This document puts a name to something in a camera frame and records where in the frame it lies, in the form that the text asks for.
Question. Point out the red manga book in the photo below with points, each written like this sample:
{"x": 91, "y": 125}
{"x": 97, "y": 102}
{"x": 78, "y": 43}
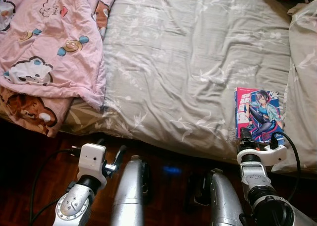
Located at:
{"x": 260, "y": 114}

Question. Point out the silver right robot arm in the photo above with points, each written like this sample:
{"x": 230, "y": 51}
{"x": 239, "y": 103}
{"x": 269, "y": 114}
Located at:
{"x": 262, "y": 196}

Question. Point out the silver left robot leg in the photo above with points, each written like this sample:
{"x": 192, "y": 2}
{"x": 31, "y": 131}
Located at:
{"x": 129, "y": 196}

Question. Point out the silver robot leg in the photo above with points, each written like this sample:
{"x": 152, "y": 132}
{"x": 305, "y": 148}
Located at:
{"x": 129, "y": 196}
{"x": 223, "y": 201}

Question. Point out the silver right robot leg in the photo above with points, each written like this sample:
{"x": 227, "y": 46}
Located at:
{"x": 223, "y": 201}

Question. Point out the beige floral duvet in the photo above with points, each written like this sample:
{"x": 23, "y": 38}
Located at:
{"x": 302, "y": 87}

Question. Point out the pink cartoon print blanket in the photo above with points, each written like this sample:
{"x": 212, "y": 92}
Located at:
{"x": 49, "y": 37}

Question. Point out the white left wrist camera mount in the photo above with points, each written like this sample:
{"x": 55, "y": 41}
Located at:
{"x": 91, "y": 159}

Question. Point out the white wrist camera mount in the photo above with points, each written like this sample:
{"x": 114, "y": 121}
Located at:
{"x": 262, "y": 156}
{"x": 91, "y": 159}

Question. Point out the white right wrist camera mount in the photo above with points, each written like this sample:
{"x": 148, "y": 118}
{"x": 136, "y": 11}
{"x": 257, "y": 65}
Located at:
{"x": 262, "y": 156}

